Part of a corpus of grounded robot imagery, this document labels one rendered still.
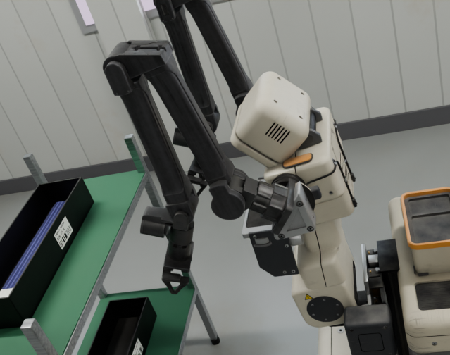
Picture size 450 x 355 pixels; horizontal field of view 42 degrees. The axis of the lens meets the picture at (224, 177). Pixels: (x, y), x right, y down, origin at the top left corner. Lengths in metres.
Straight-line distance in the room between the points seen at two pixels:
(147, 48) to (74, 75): 2.83
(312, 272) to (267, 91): 0.52
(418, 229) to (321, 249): 0.26
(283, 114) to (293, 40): 2.23
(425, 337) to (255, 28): 2.40
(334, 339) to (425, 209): 0.73
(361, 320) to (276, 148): 0.54
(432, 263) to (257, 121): 0.60
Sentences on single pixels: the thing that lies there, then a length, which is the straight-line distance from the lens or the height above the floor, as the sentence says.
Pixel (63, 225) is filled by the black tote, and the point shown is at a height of 1.02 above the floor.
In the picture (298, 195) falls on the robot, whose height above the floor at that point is 1.22.
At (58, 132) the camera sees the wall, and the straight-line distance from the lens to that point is 4.29.
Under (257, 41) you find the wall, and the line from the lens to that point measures 3.60.
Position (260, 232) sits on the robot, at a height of 1.04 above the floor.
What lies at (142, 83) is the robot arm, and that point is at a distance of 1.24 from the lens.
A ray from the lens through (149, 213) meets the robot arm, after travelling 1.43.
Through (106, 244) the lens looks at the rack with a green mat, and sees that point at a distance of 1.89.
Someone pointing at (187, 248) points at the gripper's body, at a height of 1.10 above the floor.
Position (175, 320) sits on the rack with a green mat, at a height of 0.35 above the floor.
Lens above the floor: 1.96
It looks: 31 degrees down
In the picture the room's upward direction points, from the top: 19 degrees counter-clockwise
